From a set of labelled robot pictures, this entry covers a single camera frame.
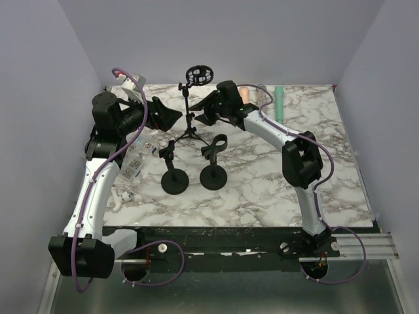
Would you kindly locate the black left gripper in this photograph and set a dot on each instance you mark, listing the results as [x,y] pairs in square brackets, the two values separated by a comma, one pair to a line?
[163,117]

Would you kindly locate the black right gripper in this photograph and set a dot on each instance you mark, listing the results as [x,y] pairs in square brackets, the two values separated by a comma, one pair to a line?
[206,103]

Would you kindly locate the black tripod microphone stand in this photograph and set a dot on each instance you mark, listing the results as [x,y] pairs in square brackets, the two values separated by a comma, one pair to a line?
[198,75]

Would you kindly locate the pink microphone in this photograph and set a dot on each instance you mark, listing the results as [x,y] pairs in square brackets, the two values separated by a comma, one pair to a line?
[244,94]

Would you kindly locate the rhinestone microphone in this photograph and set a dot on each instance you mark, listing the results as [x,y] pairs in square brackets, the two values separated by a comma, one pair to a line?
[261,96]

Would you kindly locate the black round-base stand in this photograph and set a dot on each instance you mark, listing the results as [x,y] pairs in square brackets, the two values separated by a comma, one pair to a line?
[213,176]
[174,181]

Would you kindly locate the green microphone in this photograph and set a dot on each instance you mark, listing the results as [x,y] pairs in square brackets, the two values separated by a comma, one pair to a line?
[278,98]

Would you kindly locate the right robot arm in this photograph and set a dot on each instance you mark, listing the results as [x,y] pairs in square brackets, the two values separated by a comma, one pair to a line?
[301,159]

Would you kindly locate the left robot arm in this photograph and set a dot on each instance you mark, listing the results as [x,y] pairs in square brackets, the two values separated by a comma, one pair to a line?
[82,250]

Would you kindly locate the clear plastic bag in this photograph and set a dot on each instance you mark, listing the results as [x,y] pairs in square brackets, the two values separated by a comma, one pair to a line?
[128,164]

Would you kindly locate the small white plastic parts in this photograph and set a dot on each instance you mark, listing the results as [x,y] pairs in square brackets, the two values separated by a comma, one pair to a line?
[125,197]

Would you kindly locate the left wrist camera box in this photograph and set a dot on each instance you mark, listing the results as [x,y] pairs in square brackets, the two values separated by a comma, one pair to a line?
[130,88]

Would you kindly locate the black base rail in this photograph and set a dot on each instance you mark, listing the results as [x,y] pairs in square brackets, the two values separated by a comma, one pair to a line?
[227,249]

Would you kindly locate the aluminium frame rail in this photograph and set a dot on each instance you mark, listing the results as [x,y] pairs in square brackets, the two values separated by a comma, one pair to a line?
[368,246]

